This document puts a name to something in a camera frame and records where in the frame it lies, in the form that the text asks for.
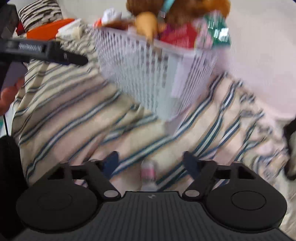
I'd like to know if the small pink bottle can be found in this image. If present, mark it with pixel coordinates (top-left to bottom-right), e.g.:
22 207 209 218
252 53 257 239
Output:
140 160 158 192

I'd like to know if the zebra striped cushion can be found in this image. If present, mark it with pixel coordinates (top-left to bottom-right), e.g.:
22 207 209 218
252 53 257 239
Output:
18 0 63 32

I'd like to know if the green white packet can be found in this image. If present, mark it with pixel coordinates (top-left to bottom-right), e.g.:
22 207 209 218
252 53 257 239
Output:
192 11 231 49

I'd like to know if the white embossed pillow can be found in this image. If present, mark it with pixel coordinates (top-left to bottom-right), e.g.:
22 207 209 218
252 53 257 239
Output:
227 1 295 119

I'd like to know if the striped beige blue cloth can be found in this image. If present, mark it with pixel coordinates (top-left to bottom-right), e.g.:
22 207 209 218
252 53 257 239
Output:
11 27 295 238

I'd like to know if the dark red foil packet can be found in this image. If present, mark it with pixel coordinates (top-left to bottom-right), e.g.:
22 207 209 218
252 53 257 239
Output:
159 23 199 49

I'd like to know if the orange box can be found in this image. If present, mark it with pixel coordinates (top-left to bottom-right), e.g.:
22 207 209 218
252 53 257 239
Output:
26 18 75 41

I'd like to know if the brown teddy bear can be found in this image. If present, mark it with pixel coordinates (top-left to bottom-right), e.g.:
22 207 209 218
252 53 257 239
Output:
125 0 232 42

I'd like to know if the person's left hand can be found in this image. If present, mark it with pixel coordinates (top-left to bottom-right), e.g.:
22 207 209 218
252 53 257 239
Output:
0 77 25 115

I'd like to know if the white crumpled wrapper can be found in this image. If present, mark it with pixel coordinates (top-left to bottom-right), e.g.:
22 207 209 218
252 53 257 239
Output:
93 8 122 28

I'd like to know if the white perforated plastic basket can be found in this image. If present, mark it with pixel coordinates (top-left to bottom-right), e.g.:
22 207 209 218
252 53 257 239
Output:
93 28 217 121

